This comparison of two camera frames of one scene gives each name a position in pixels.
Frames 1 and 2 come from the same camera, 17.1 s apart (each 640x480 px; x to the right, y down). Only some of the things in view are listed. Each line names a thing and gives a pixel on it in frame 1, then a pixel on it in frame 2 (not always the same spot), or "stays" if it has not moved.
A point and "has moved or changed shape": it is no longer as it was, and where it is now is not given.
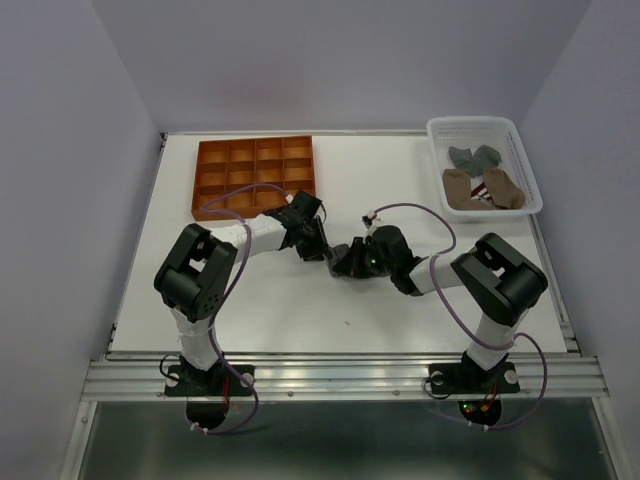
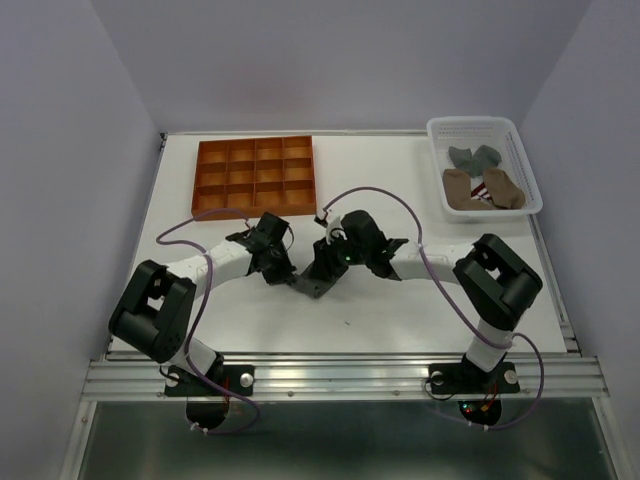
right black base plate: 468,379 stays
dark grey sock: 338,259 has moved or changed shape
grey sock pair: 484,157 stays
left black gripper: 314,252 to 284,273
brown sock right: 504,192 stays
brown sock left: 457,186 stays
